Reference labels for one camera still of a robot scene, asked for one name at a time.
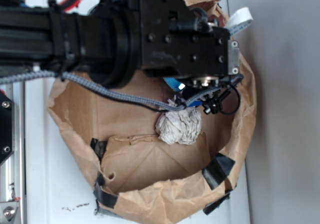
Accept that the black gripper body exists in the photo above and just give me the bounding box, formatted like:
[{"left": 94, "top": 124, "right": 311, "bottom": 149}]
[{"left": 139, "top": 0, "right": 240, "bottom": 87}]

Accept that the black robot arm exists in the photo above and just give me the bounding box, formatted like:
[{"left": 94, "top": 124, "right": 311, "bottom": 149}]
[{"left": 0, "top": 0, "right": 240, "bottom": 88}]

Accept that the crumpled white paper ball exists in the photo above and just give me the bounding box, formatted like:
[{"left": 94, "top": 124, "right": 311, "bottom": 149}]
[{"left": 155, "top": 107, "right": 202, "bottom": 145}]

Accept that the brown paper bag tray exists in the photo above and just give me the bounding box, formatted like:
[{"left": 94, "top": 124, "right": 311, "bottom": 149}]
[{"left": 46, "top": 0, "right": 258, "bottom": 224}]

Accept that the white flat ribbon cable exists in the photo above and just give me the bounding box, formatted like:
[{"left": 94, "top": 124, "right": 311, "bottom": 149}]
[{"left": 226, "top": 6, "right": 255, "bottom": 38}]

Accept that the grey braided cable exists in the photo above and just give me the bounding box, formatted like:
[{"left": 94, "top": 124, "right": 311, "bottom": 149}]
[{"left": 0, "top": 69, "right": 245, "bottom": 112}]

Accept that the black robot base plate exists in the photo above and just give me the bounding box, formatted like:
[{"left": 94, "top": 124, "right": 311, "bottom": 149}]
[{"left": 0, "top": 89, "right": 15, "bottom": 166}]

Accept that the silver aluminium frame rail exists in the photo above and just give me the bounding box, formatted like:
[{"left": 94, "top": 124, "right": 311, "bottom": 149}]
[{"left": 0, "top": 83, "right": 27, "bottom": 224}]

